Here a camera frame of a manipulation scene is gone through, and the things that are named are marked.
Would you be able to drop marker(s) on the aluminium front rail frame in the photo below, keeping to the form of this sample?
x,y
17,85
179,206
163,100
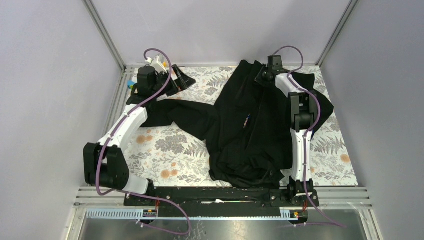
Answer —
x,y
344,213

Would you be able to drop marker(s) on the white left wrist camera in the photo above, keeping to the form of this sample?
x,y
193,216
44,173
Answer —
x,y
157,62

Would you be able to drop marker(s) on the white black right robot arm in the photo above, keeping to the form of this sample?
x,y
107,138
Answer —
x,y
303,111

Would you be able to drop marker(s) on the floral patterned table mat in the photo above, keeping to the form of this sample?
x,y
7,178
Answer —
x,y
173,158

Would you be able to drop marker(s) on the black zip-up jacket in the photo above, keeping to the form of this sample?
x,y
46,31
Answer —
x,y
246,131

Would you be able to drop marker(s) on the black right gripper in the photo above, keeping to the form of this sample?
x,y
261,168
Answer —
x,y
268,69

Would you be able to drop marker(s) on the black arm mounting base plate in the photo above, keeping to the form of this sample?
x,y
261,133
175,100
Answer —
x,y
217,202

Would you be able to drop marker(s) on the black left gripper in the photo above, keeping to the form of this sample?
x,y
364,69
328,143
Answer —
x,y
183,82

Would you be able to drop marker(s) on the green purple toy block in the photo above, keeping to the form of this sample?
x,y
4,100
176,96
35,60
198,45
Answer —
x,y
131,83

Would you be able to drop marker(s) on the aluminium corner frame post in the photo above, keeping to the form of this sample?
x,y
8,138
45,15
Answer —
x,y
352,4
98,22

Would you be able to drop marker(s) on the aluminium corner frame post left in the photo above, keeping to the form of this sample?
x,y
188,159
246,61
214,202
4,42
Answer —
x,y
98,22

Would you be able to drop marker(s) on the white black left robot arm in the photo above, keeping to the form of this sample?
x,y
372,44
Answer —
x,y
104,161

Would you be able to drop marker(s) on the aluminium corner frame post right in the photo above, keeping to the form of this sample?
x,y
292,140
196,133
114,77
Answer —
x,y
352,4

